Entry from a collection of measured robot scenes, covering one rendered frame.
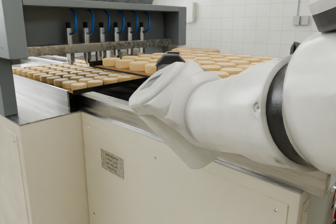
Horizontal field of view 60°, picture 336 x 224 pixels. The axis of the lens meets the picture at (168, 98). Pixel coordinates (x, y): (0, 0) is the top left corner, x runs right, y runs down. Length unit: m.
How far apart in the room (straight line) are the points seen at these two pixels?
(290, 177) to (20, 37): 0.72
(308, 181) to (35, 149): 0.72
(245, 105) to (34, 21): 0.86
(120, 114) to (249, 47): 4.29
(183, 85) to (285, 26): 4.56
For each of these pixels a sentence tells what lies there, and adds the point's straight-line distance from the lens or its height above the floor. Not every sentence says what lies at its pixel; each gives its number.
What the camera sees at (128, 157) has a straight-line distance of 0.82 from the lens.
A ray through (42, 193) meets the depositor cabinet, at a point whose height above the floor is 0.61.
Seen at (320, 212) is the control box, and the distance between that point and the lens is 0.62.
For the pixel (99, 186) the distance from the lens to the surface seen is 1.01.
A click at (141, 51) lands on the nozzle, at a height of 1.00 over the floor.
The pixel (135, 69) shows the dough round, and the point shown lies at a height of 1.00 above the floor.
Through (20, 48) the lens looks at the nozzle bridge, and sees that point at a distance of 0.88.
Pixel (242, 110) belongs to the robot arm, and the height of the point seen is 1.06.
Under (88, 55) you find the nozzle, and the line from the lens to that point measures 1.02.
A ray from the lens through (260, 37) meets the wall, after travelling 4.93.
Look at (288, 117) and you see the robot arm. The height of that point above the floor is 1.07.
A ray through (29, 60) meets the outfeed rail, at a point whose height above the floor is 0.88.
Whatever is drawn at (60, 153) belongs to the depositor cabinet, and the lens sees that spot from 0.99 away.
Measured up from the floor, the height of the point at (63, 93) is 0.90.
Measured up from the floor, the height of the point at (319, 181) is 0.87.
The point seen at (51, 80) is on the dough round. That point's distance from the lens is 1.12.
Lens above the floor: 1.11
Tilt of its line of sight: 14 degrees down
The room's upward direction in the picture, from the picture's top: straight up
